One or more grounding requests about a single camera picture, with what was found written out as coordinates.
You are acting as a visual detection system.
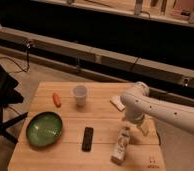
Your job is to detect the white rectangular block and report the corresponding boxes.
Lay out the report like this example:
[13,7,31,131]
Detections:
[110,96,125,111]

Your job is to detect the green bowl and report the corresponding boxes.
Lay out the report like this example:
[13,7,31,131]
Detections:
[26,111,63,148]

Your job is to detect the orange carrot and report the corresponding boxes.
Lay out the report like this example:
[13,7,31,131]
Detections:
[52,93,61,108]

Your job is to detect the translucent plastic cup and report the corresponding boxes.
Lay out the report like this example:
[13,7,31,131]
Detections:
[72,85,87,106]

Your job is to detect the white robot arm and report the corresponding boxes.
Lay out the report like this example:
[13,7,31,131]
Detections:
[120,82,194,135]

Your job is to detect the clear plastic bottle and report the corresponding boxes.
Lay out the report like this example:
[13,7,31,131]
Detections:
[111,127,130,165]

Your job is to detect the black cable on floor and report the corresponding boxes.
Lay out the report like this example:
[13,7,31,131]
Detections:
[0,39,35,74]

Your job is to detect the black remote control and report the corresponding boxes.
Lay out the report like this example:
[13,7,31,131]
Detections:
[82,127,94,152]

